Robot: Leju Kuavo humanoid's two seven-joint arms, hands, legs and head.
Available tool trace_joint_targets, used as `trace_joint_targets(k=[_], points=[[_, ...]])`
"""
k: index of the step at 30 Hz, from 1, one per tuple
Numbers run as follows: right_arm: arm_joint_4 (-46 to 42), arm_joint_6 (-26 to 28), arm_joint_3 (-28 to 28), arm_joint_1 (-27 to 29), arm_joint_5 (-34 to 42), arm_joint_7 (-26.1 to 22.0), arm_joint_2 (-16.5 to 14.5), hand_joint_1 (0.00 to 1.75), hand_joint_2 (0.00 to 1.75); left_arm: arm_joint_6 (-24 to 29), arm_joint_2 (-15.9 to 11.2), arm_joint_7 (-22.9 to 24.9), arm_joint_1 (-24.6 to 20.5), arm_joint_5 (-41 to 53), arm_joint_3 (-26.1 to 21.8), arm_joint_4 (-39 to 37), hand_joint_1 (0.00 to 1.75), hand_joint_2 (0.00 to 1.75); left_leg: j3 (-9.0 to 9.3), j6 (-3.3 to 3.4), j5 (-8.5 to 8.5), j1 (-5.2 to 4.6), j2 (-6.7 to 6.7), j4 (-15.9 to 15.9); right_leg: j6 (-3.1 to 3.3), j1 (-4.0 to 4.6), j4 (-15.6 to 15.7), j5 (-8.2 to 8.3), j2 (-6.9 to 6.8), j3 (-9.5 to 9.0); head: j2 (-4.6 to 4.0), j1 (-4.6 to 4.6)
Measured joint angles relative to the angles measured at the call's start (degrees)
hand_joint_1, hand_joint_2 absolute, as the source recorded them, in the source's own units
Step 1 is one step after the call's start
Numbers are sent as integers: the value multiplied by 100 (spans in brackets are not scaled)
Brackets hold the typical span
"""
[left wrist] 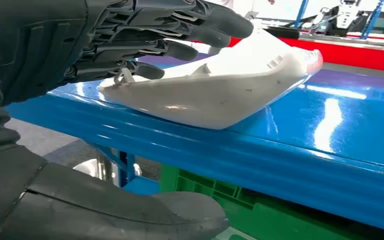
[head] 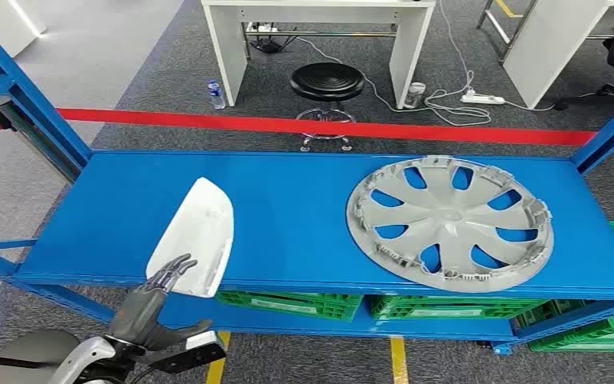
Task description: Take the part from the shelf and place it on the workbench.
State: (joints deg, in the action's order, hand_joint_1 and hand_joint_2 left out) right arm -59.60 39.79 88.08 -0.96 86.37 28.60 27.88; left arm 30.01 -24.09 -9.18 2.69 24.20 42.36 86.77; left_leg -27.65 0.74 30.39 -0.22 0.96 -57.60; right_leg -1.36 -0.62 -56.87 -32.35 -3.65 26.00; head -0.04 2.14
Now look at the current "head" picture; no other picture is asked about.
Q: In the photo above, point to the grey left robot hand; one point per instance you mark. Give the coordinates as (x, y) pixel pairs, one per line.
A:
(135, 318)

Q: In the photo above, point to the white plastic car part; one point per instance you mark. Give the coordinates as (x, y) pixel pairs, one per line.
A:
(196, 233)

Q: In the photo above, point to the blue metal shelf rack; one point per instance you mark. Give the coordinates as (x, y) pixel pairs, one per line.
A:
(286, 212)

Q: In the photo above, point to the green plastic crate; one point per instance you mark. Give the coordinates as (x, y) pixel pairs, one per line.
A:
(296, 306)
(444, 308)
(593, 336)

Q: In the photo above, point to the plastic water bottle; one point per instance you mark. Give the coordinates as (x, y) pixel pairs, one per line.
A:
(217, 96)

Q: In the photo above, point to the yellow floor tape square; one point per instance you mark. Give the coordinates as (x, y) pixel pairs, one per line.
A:
(398, 360)

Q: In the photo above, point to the white desk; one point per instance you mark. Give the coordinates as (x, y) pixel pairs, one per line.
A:
(233, 53)
(545, 48)

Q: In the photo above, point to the black power adapter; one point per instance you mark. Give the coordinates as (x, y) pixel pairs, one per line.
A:
(267, 46)

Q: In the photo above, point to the black round stool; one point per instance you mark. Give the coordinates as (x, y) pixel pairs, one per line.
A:
(327, 80)

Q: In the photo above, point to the white power strip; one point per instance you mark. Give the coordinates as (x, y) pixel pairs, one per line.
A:
(482, 98)
(262, 27)

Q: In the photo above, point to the white display counter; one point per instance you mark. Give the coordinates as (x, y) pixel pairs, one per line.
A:
(0, 26)

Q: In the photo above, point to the grey wheel cover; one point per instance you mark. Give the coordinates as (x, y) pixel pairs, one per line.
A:
(447, 217)

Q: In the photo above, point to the clear plastic jar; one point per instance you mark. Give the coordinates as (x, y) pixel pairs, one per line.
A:
(416, 96)

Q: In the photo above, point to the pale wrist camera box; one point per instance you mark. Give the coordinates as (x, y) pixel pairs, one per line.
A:
(201, 342)

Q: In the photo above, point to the chrome stanchion post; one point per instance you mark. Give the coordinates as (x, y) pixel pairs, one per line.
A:
(31, 140)

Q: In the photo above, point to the grey metal frame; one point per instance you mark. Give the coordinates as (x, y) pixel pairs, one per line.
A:
(497, 29)

